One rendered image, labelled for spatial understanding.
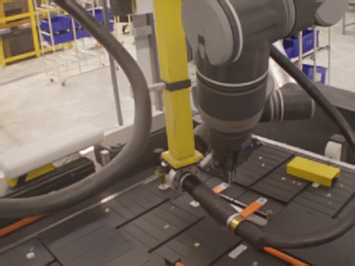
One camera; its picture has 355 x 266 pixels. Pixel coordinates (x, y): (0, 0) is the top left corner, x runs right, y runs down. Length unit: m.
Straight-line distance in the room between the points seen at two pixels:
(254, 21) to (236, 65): 0.07
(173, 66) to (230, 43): 0.42
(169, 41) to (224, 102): 0.35
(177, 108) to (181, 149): 0.11
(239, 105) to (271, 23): 0.13
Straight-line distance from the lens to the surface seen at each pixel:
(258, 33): 0.48
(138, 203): 1.11
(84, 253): 0.95
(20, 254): 1.03
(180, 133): 0.91
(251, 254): 0.90
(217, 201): 0.86
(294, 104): 1.25
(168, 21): 0.84
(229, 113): 0.54
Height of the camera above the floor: 1.61
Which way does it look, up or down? 23 degrees down
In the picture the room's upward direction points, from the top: 6 degrees counter-clockwise
